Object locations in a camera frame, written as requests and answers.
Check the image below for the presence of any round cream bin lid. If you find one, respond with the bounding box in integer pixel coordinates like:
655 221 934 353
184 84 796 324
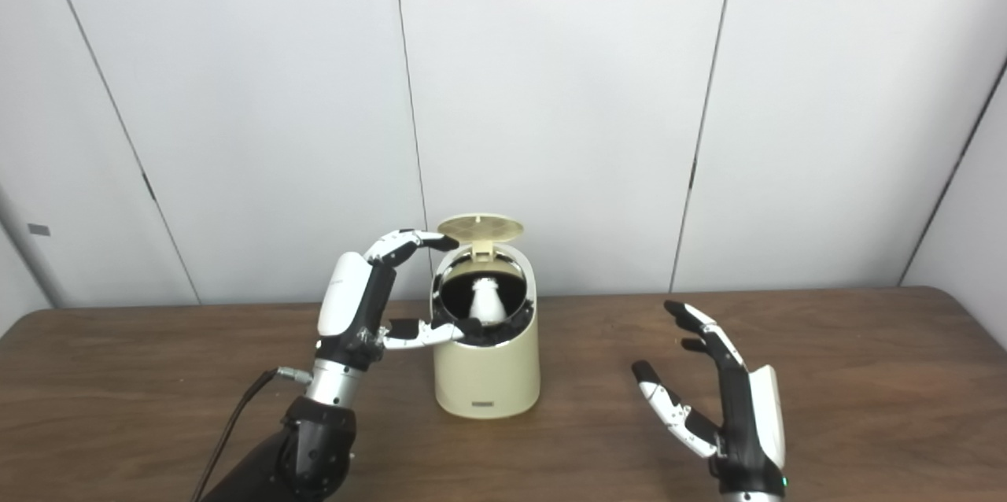
437 212 525 260

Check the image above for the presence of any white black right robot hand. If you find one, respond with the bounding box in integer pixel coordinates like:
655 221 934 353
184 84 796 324
631 299 788 496

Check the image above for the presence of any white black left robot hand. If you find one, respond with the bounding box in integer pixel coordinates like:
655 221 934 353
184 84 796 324
315 229 482 373

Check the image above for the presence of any small white plastic bottle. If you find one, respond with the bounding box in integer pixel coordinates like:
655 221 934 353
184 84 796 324
468 276 508 326

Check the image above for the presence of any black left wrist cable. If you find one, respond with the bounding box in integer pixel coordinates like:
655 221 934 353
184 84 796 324
189 366 313 502

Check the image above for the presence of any cream-colored cylindrical bin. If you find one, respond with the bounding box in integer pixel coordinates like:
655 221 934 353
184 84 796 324
430 212 542 419

